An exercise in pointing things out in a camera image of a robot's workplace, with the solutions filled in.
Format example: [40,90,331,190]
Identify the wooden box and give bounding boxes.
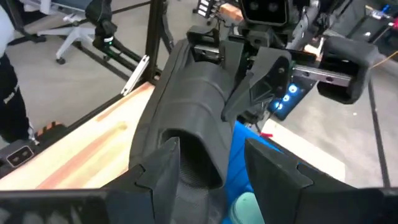
[219,2,244,22]

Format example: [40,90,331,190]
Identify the black table-level camera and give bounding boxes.
[6,144,35,169]

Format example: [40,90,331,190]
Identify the black aluminium frame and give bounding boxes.
[67,0,175,131]

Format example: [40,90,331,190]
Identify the black rubber slide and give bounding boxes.
[129,39,239,224]

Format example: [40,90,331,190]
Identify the green rubber slide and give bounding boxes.
[228,192,265,224]

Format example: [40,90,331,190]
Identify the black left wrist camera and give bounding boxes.
[241,0,289,26]

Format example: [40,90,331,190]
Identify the blue plastic bin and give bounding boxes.
[222,120,301,224]

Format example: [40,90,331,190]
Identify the black rack white labels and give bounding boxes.
[192,0,218,18]

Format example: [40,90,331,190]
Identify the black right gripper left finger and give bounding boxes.
[0,136,182,224]

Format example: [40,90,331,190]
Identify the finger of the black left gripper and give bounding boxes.
[221,49,293,124]

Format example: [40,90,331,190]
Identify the white office chair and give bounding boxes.
[18,0,98,65]

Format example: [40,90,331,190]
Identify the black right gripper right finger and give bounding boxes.
[244,139,398,224]

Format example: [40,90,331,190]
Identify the person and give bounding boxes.
[0,4,40,146]

